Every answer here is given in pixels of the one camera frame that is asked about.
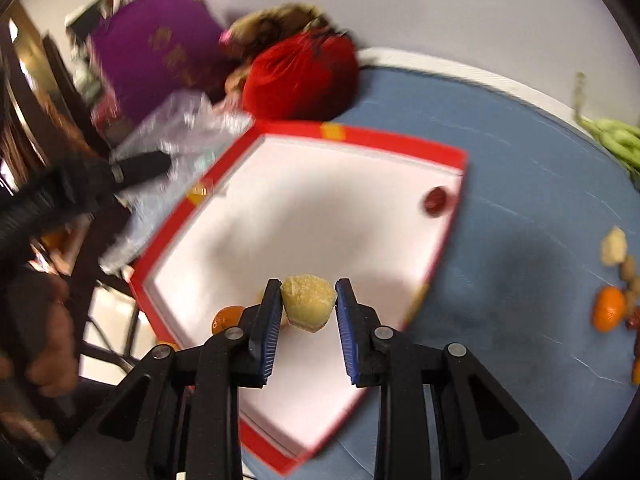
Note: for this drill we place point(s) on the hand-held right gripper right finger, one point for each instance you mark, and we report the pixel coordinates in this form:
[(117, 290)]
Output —
[(347, 340)]

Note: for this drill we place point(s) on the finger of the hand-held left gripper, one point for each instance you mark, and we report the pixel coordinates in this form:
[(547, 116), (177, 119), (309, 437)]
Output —
[(140, 167)]

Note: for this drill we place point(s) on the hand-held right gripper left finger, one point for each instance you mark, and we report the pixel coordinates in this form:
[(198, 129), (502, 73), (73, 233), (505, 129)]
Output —
[(267, 340)]

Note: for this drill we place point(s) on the pale yellow peeled fruit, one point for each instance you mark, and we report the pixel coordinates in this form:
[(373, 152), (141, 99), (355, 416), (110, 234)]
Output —
[(636, 292), (307, 302), (614, 247)]

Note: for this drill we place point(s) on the red rimmed white box tray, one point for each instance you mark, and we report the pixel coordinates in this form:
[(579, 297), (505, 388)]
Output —
[(300, 210)]

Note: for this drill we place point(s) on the orange tangerine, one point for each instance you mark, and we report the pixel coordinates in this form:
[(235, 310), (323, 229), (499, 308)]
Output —
[(609, 308), (225, 319), (636, 371)]

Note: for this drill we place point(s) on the red date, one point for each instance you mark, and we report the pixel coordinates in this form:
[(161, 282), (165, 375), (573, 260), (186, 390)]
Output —
[(635, 319), (436, 201)]

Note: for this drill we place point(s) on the brown round fruit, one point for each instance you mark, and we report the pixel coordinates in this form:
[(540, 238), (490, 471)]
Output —
[(631, 271)]

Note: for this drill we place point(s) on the person's left hand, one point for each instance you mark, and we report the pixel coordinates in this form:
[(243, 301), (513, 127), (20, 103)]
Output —
[(57, 350)]

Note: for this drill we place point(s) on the clear plastic bag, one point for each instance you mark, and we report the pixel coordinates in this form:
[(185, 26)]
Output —
[(200, 120)]

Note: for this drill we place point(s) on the dark wooden chair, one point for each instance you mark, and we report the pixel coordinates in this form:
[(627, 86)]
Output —
[(65, 125)]

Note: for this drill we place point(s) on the purple woven bag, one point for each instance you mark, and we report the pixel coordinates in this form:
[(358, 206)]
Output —
[(150, 50)]

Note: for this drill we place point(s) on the floral patterned cloth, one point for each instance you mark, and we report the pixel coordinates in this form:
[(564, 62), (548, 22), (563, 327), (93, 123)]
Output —
[(270, 20)]

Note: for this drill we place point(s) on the green leafy vegetables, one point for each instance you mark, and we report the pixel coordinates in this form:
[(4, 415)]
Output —
[(617, 135)]

